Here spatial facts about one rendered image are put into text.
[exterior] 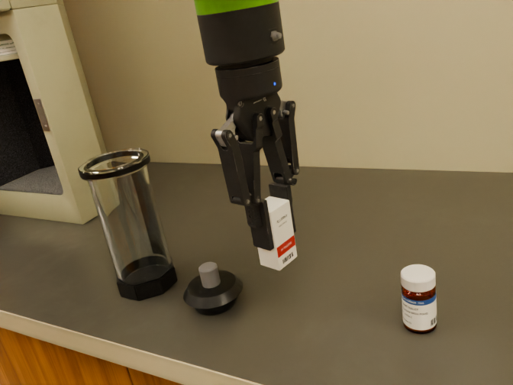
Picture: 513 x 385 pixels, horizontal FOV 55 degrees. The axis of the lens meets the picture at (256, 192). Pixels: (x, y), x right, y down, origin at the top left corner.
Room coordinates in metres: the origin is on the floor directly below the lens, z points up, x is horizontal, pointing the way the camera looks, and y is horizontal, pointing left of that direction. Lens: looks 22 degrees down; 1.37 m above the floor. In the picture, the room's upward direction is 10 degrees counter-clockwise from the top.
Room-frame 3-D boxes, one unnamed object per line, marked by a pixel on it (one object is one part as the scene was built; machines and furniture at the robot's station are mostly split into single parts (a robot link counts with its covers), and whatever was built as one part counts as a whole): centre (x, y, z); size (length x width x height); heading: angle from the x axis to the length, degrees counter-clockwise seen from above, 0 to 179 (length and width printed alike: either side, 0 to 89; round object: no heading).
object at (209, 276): (0.64, 0.09, 0.97); 0.09 x 0.09 x 0.07
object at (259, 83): (0.58, -0.01, 1.25); 0.08 x 0.07 x 0.09; 136
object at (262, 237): (0.57, 0.00, 1.09); 0.03 x 0.01 x 0.07; 46
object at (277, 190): (0.60, -0.03, 1.09); 0.03 x 0.01 x 0.07; 46
